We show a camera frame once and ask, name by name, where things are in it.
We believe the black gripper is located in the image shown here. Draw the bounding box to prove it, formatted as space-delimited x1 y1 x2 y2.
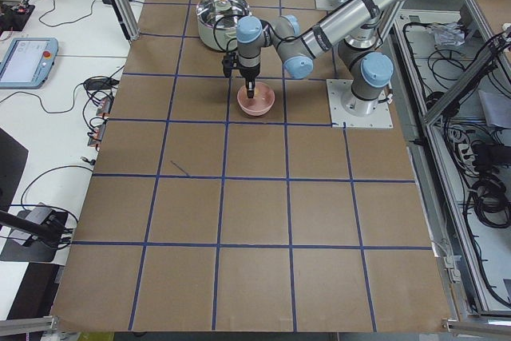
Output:
238 47 261 98

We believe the glass pot lid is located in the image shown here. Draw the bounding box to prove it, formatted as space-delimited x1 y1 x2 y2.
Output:
196 0 252 30

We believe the mint green electric pot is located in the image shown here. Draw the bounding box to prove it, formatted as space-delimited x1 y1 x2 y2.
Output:
196 0 252 52

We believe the pink bowl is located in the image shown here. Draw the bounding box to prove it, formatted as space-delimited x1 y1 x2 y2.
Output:
236 81 275 117

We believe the black power adapter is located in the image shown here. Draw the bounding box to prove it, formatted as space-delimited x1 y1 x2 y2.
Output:
84 77 119 91

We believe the near teach pendant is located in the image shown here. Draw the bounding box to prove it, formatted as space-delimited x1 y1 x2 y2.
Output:
1 38 59 90

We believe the circuit board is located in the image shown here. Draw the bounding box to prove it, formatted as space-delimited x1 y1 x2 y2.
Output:
1 3 35 33

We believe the black cable bundle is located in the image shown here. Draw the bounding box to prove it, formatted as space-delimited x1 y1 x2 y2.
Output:
462 172 511 230

